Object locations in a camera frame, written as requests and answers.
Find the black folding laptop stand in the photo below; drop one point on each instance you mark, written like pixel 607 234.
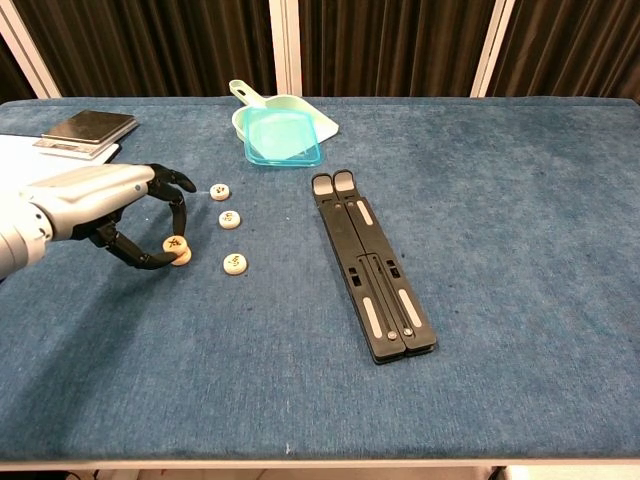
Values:
pixel 350 240

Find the black pleated curtain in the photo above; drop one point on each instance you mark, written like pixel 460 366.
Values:
pixel 12 75
pixel 390 45
pixel 150 45
pixel 575 45

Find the light green plastic dustpan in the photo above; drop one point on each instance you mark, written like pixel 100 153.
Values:
pixel 327 127

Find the white frame post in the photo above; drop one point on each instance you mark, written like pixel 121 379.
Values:
pixel 492 50
pixel 285 45
pixel 27 55

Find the white rectangular board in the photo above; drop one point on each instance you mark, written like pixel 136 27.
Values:
pixel 30 155

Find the silver digital kitchen scale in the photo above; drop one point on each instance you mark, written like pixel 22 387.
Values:
pixel 90 125

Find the teal transparent plastic container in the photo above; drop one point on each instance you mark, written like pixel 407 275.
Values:
pixel 280 140

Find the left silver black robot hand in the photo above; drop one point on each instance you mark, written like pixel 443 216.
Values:
pixel 90 195

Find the round cream chess piece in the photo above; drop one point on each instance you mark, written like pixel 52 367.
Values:
pixel 175 244
pixel 229 219
pixel 185 259
pixel 219 191
pixel 235 263

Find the blue tablecloth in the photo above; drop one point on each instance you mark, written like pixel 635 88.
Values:
pixel 500 250

